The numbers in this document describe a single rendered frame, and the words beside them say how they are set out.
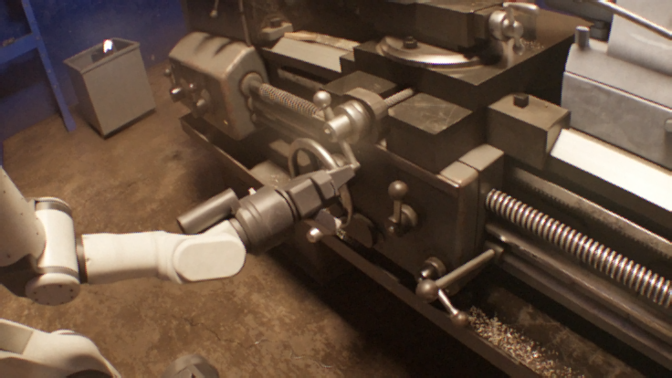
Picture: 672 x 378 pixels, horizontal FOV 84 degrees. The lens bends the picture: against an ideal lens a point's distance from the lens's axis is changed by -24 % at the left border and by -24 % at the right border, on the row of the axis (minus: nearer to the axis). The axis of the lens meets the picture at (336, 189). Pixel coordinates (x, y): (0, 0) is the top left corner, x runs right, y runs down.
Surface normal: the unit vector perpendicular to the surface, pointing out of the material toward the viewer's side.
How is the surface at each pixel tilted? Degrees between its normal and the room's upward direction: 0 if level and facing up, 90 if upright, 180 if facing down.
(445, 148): 90
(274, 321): 0
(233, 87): 90
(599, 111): 90
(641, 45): 66
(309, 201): 59
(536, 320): 0
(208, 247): 73
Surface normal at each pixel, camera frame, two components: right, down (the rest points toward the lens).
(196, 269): 0.55, 0.14
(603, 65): -0.74, 0.02
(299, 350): -0.14, -0.80
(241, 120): 0.62, 0.39
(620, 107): -0.77, 0.45
